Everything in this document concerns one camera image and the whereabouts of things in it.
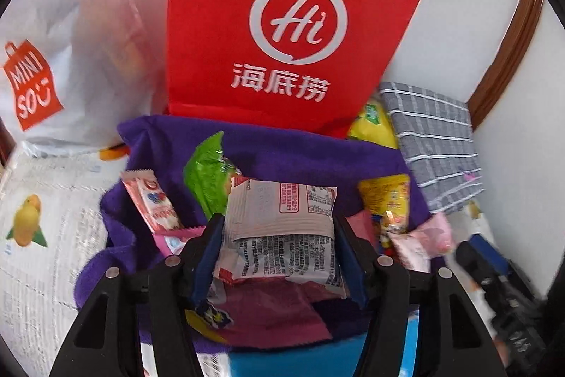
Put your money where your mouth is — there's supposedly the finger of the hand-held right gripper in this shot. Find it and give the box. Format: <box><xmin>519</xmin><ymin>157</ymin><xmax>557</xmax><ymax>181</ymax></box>
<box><xmin>454</xmin><ymin>233</ymin><xmax>515</xmax><ymax>276</ymax></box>

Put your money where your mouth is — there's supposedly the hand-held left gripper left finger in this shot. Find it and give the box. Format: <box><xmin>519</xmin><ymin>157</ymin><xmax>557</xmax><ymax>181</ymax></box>
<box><xmin>48</xmin><ymin>213</ymin><xmax>226</xmax><ymax>377</ymax></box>

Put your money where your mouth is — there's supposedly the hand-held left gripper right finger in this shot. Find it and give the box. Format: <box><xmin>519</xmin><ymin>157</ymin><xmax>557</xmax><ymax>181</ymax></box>
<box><xmin>333</xmin><ymin>214</ymin><xmax>508</xmax><ymax>377</ymax></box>

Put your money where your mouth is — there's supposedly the pink peach snack packet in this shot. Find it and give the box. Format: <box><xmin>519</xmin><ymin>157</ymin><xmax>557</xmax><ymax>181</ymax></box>
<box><xmin>388</xmin><ymin>213</ymin><xmax>455</xmax><ymax>273</ymax></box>

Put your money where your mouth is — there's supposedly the yellow triangular snack packet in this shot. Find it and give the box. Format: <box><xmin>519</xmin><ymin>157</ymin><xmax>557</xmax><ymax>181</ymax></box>
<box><xmin>357</xmin><ymin>174</ymin><xmax>412</xmax><ymax>236</ymax></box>

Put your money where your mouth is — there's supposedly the magenta snack packet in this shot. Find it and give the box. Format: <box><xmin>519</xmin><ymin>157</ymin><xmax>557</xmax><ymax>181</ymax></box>
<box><xmin>212</xmin><ymin>280</ymin><xmax>334</xmax><ymax>349</ymax></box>

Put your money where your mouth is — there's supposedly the white snack packet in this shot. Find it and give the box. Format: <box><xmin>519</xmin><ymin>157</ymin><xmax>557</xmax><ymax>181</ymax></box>
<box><xmin>213</xmin><ymin>176</ymin><xmax>346</xmax><ymax>296</ymax></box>

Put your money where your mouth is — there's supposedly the pink red striped snack packet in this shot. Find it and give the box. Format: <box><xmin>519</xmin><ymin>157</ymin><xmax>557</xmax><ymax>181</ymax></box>
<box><xmin>120</xmin><ymin>169</ymin><xmax>185</xmax><ymax>234</ymax></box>

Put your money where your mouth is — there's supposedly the green snack packet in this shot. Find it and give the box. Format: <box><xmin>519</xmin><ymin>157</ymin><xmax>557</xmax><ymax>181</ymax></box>
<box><xmin>183</xmin><ymin>131</ymin><xmax>241</xmax><ymax>223</ymax></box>

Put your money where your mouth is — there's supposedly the pink zigzag edge snack packet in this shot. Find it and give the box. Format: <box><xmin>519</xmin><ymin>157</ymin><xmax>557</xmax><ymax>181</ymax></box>
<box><xmin>152</xmin><ymin>226</ymin><xmax>208</xmax><ymax>258</ymax></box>

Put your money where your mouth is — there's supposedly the yellow blue cartoon snack packet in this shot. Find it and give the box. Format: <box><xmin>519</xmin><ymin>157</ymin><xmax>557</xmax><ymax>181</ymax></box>
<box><xmin>184</xmin><ymin>300</ymin><xmax>236</xmax><ymax>344</ymax></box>

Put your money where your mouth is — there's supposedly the blue tissue pack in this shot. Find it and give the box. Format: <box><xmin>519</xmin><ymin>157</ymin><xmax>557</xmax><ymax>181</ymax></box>
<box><xmin>227</xmin><ymin>306</ymin><xmax>420</xmax><ymax>377</ymax></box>

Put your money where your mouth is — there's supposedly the grey checked folded cloth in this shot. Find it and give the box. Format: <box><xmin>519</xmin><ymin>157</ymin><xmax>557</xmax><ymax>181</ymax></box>
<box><xmin>379</xmin><ymin>81</ymin><xmax>485</xmax><ymax>215</ymax></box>

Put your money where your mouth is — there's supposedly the purple towel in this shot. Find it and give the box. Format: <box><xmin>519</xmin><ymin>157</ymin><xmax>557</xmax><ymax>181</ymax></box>
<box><xmin>75</xmin><ymin>115</ymin><xmax>431</xmax><ymax>355</ymax></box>

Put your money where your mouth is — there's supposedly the yellow chips bag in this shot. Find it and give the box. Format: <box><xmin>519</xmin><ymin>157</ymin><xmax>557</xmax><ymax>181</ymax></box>
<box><xmin>345</xmin><ymin>96</ymin><xmax>399</xmax><ymax>150</ymax></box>

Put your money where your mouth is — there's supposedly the fruit print tablecloth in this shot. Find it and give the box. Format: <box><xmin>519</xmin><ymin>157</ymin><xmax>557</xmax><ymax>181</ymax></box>
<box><xmin>0</xmin><ymin>141</ymin><xmax>490</xmax><ymax>377</ymax></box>

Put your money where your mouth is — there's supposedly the white plastic shopping bag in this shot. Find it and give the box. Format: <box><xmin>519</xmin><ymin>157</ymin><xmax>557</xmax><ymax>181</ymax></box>
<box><xmin>0</xmin><ymin>0</ymin><xmax>171</xmax><ymax>157</ymax></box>

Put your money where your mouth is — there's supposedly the brown wooden door frame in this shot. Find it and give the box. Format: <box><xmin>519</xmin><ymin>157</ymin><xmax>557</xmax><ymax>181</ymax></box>
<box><xmin>468</xmin><ymin>0</ymin><xmax>545</xmax><ymax>132</ymax></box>

